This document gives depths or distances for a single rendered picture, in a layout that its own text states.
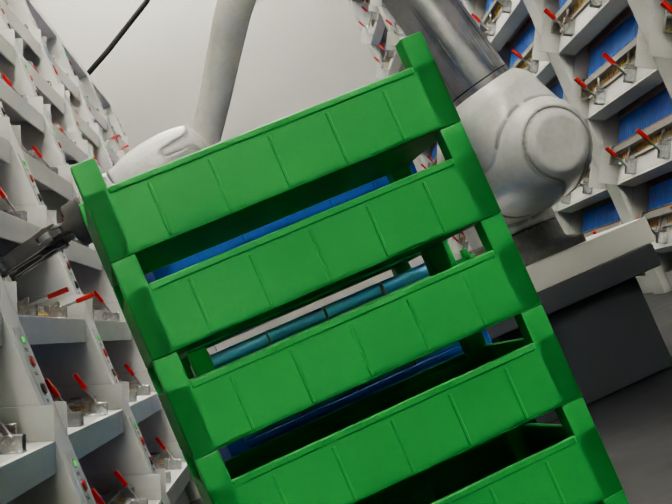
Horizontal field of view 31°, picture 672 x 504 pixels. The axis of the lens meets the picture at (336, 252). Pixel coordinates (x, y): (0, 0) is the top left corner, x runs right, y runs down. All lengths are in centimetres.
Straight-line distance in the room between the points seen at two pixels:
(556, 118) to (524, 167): 9
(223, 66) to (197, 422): 121
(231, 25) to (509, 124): 51
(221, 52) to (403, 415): 120
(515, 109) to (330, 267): 94
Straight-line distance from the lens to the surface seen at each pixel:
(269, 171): 94
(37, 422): 175
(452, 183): 97
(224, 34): 204
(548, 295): 194
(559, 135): 181
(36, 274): 247
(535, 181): 181
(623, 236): 198
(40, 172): 278
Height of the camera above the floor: 30
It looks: 3 degrees up
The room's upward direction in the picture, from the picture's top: 23 degrees counter-clockwise
